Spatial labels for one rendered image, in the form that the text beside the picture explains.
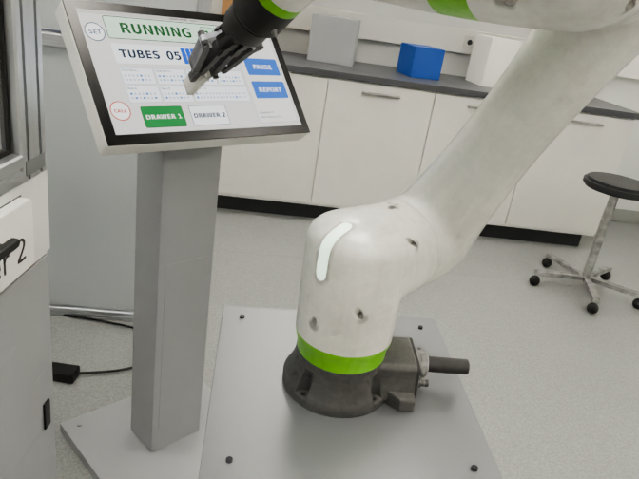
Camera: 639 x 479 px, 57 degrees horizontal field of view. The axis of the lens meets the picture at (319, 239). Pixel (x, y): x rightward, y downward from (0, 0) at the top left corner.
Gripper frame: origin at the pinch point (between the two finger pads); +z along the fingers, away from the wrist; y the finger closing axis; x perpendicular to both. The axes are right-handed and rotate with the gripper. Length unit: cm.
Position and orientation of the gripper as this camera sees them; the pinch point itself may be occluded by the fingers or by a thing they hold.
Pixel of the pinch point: (196, 79)
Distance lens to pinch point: 114.1
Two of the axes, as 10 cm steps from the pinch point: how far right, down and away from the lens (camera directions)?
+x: 3.3, 9.4, -1.1
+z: -6.1, 3.1, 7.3
